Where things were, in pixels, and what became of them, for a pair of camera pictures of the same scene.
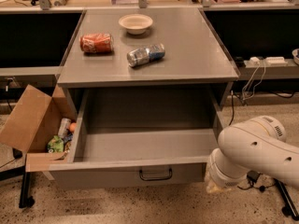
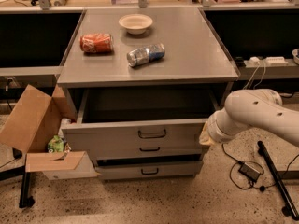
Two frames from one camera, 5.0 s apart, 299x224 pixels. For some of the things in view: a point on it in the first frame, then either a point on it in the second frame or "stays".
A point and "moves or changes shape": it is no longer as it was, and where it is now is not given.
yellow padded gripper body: [221, 178] to [213, 130]
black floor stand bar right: [291, 208] stays
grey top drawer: [142, 139] moves or changes shape
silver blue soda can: [146, 54] stays
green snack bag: [55, 145] stays
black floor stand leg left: [25, 200] stays
